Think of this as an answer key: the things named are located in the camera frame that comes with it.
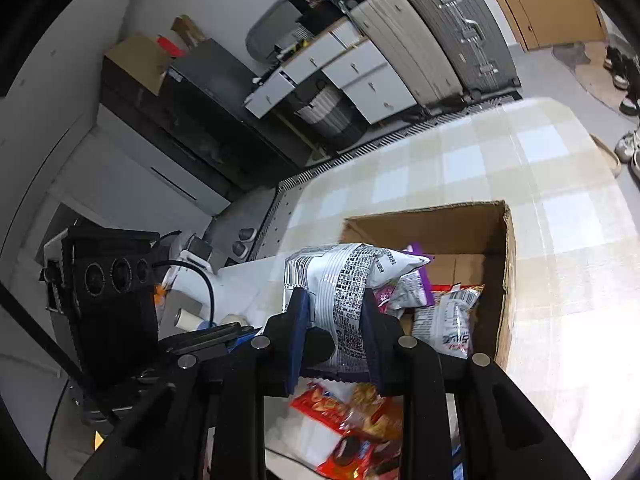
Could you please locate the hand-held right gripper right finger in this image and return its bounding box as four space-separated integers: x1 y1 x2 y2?
362 289 591 480

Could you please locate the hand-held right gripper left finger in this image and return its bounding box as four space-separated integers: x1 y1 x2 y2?
75 287 336 480

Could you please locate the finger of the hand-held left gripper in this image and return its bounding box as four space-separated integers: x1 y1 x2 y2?
159 324 241 357
227 330 262 353

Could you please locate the white purple snack packet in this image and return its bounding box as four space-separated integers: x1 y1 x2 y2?
377 270 436 316
282 242 433 381

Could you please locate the red cookie snack packet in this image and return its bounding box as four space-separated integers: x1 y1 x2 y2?
315 430 403 480

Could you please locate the brown cardboard box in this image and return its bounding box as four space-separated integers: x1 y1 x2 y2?
105 34 168 96
340 200 517 373

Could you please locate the white tape roll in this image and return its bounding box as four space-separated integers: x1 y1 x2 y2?
172 307 206 333

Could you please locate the woven laundry basket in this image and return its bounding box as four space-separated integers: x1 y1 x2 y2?
287 85 368 151

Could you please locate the dark grey refrigerator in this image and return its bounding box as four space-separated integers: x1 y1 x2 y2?
102 40 306 201

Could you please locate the flat brown cardboard box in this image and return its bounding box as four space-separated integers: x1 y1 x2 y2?
105 34 168 96

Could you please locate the white dresser with drawers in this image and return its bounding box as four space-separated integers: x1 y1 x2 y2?
244 17 418 126

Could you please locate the red paper bag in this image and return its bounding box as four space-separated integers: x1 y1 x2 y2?
156 35 187 58

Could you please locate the brown paper bag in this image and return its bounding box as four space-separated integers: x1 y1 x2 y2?
171 15 207 46

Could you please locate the beige suitcase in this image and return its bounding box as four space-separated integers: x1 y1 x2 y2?
347 0 466 108

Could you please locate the oval mirror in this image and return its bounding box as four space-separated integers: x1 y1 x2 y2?
246 0 306 63

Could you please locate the black case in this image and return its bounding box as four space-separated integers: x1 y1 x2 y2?
297 2 346 36

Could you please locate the grey suitcase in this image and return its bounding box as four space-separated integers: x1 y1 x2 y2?
404 0 521 103

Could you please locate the grey door mat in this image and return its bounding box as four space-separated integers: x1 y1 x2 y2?
552 41 640 111

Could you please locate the group of shoes on floor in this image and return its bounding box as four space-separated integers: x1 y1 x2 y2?
602 45 640 181

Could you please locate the wooden door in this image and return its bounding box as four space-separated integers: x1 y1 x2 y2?
472 0 608 51

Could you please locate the black cable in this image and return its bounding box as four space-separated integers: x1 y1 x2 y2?
150 257 218 326

